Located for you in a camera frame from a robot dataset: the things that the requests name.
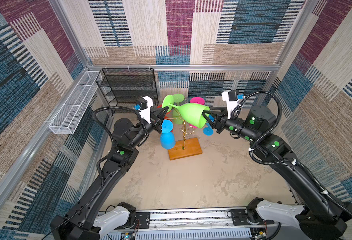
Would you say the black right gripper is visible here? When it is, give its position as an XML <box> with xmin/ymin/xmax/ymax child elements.
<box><xmin>200</xmin><ymin>106</ymin><xmax>258</xmax><ymax>143</ymax></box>

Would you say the blue wine glass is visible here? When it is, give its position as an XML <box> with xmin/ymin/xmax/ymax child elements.
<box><xmin>203</xmin><ymin>115</ymin><xmax>215</xmax><ymax>136</ymax></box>
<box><xmin>161</xmin><ymin>120</ymin><xmax>176</xmax><ymax>150</ymax></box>

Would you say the green wine glass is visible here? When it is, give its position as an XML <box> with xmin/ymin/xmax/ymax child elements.
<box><xmin>162</xmin><ymin>95</ymin><xmax>210</xmax><ymax>129</ymax></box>
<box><xmin>172</xmin><ymin>94</ymin><xmax>186</xmax><ymax>125</ymax></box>

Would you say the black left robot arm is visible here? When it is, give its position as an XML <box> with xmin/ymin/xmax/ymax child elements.
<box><xmin>50</xmin><ymin>106</ymin><xmax>169</xmax><ymax>240</ymax></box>

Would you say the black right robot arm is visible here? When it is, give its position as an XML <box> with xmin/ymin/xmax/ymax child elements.
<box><xmin>202</xmin><ymin>106</ymin><xmax>352</xmax><ymax>240</ymax></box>

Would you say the pink wine glass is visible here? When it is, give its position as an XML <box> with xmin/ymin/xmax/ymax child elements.
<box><xmin>189</xmin><ymin>96</ymin><xmax>206</xmax><ymax>130</ymax></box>

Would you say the wooden rack base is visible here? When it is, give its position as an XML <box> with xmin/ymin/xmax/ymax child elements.
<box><xmin>168</xmin><ymin>138</ymin><xmax>203</xmax><ymax>161</ymax></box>

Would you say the black mesh shelf rack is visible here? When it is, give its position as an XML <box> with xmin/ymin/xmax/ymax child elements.
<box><xmin>96</xmin><ymin>68</ymin><xmax>159</xmax><ymax>108</ymax></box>

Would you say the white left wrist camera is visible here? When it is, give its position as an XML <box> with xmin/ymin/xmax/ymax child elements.
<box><xmin>134</xmin><ymin>96</ymin><xmax>154</xmax><ymax>124</ymax></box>

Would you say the gold wire glass rack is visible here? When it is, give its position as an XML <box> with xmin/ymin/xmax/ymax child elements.
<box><xmin>180</xmin><ymin>114</ymin><xmax>195</xmax><ymax>150</ymax></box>

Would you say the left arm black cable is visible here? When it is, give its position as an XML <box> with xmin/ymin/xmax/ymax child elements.
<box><xmin>91</xmin><ymin>106</ymin><xmax>148</xmax><ymax>187</ymax></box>

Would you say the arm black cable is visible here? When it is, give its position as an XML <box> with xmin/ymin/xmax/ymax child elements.
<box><xmin>234</xmin><ymin>90</ymin><xmax>352</xmax><ymax>229</ymax></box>
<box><xmin>91</xmin><ymin>106</ymin><xmax>148</xmax><ymax>187</ymax></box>

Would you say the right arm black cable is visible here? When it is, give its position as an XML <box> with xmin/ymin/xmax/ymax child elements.
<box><xmin>234</xmin><ymin>90</ymin><xmax>352</xmax><ymax>229</ymax></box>

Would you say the white mesh wall basket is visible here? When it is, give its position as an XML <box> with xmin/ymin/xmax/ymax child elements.
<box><xmin>49</xmin><ymin>71</ymin><xmax>99</xmax><ymax>135</ymax></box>

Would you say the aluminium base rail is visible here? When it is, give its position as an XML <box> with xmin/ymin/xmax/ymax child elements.
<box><xmin>62</xmin><ymin>206</ymin><xmax>317</xmax><ymax>240</ymax></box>

